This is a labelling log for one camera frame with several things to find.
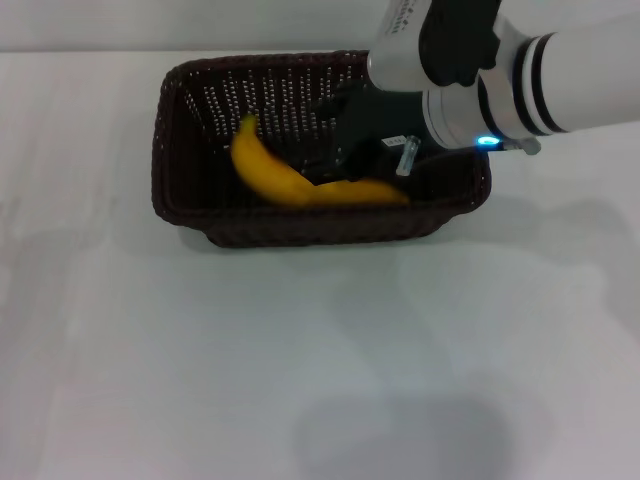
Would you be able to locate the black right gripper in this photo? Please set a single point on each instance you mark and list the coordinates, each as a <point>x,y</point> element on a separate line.
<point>385,115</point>

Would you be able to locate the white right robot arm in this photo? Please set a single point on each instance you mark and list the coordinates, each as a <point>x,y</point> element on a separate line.
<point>575,85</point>

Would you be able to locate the dark brown woven basket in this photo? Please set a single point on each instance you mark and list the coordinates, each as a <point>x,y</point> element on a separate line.
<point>300,230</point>

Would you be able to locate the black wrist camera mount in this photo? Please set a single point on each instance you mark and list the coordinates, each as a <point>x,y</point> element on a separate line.
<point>457,40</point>

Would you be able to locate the yellow banana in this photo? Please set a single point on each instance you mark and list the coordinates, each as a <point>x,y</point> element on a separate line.
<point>260,170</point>

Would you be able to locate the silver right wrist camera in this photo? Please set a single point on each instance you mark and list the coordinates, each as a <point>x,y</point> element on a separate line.
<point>395,45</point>

